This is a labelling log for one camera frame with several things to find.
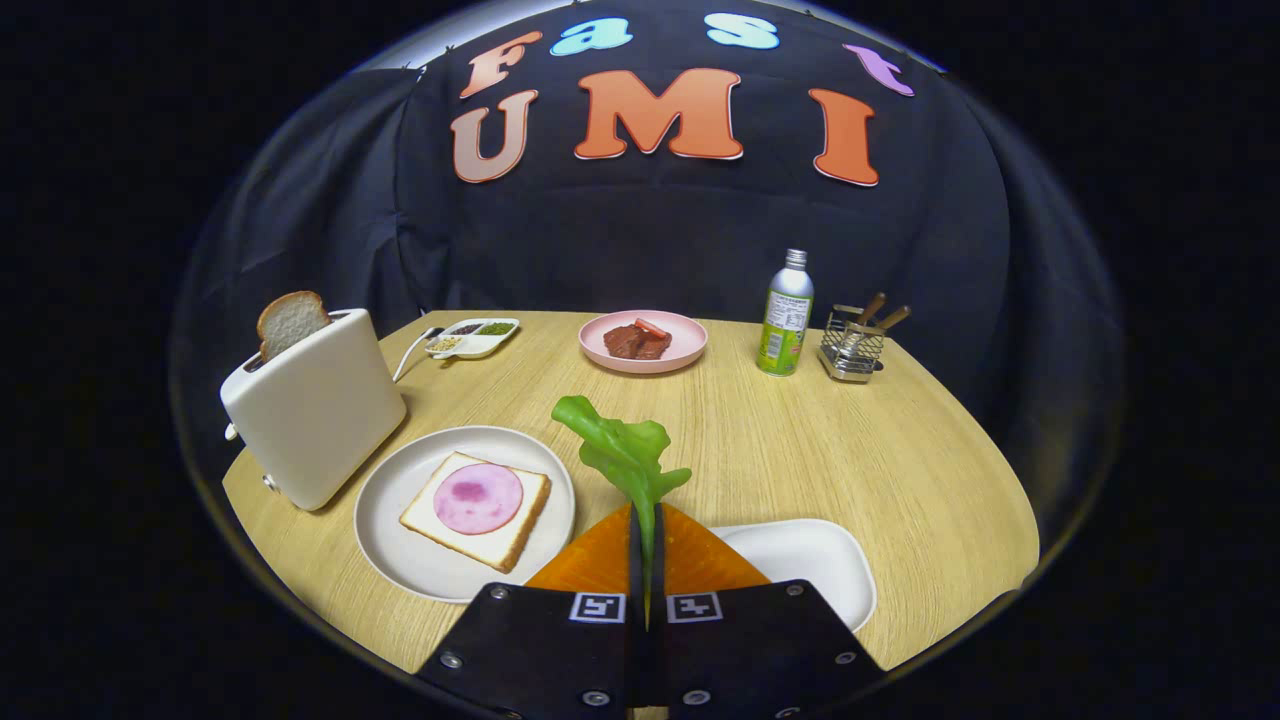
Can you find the toasted bread slice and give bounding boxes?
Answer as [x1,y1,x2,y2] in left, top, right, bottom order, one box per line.
[256,291,333,363]

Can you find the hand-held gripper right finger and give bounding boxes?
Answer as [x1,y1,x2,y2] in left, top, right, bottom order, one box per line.
[650,503,887,720]

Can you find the black backdrop cloth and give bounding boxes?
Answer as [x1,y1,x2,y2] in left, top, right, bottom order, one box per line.
[170,0,1126,561]

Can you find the white spoon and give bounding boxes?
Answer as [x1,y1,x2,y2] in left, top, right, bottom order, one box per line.
[392,326,444,383]

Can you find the white bread slice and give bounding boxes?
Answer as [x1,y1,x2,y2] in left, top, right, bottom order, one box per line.
[399,451,552,574]

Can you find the metal wire utensil holder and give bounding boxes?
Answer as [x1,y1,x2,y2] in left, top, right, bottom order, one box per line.
[819,305,887,384]

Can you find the pink ham slice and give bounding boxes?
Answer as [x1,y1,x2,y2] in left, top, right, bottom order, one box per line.
[433,462,525,536]

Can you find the white toaster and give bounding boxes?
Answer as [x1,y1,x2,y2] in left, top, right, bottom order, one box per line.
[220,308,408,513]

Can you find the pink plate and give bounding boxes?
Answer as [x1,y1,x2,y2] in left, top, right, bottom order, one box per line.
[578,310,709,375]

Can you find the green lettuce leaf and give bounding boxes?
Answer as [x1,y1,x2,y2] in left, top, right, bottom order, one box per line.
[551,395,693,629]

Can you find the round white plate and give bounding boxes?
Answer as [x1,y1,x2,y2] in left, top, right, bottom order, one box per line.
[354,426,577,604]

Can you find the rectangular white plate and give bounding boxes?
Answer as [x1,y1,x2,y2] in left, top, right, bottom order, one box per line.
[710,518,878,633]

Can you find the red meat slices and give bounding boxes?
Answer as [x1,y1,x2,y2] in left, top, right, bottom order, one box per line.
[603,318,673,361]

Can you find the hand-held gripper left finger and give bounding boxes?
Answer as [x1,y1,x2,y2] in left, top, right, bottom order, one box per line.
[415,503,642,720]

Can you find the white divided condiment dish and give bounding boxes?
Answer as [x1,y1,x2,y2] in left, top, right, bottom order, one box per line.
[425,318,521,361]

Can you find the green label metal bottle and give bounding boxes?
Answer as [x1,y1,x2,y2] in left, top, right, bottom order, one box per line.
[757,249,815,377]

